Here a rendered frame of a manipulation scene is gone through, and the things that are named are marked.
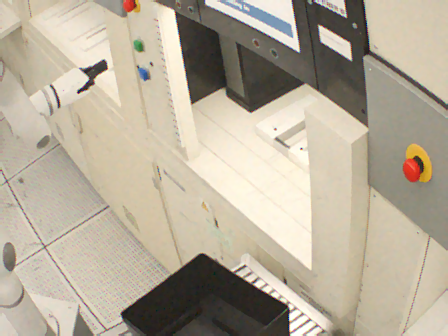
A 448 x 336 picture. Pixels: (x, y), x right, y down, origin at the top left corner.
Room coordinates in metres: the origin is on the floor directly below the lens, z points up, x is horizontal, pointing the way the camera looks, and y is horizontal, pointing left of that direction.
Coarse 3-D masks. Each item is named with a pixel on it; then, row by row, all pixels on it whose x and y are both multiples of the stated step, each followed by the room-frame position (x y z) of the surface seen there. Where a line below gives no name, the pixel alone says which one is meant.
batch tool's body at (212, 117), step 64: (128, 0) 1.54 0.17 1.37; (192, 0) 1.27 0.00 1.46; (192, 64) 1.68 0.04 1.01; (256, 64) 1.61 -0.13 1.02; (320, 64) 0.94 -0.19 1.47; (192, 128) 1.44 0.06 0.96; (320, 128) 0.88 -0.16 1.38; (192, 192) 1.43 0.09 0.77; (256, 192) 1.28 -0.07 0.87; (320, 192) 0.89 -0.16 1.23; (192, 256) 1.52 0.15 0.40; (256, 256) 1.19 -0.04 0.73; (320, 256) 0.89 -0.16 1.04
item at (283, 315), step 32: (160, 288) 0.98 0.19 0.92; (192, 288) 1.03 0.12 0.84; (224, 288) 1.02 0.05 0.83; (256, 288) 0.93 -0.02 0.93; (128, 320) 0.87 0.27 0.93; (160, 320) 0.95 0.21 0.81; (192, 320) 0.97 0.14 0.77; (224, 320) 0.96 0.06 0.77; (256, 320) 0.94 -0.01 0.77; (288, 320) 0.84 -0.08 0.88
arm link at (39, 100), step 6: (36, 96) 1.38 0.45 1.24; (42, 96) 1.37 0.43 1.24; (36, 102) 1.36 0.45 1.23; (42, 102) 1.36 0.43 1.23; (36, 108) 1.34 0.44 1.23; (42, 108) 1.35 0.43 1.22; (48, 108) 1.36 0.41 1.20; (42, 114) 1.33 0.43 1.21; (48, 114) 1.36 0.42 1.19; (6, 120) 1.35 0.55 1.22; (12, 132) 1.30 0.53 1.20; (18, 138) 1.31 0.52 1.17
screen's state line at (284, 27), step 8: (216, 0) 1.19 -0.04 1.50; (224, 0) 1.16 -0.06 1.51; (232, 0) 1.14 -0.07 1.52; (240, 0) 1.12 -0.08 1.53; (240, 8) 1.12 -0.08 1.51; (248, 8) 1.10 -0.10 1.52; (256, 8) 1.08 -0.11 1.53; (256, 16) 1.08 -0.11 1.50; (264, 16) 1.06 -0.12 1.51; (272, 16) 1.04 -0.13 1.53; (272, 24) 1.04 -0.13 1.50; (280, 24) 1.02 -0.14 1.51; (288, 24) 1.00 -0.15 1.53; (288, 32) 1.00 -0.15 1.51
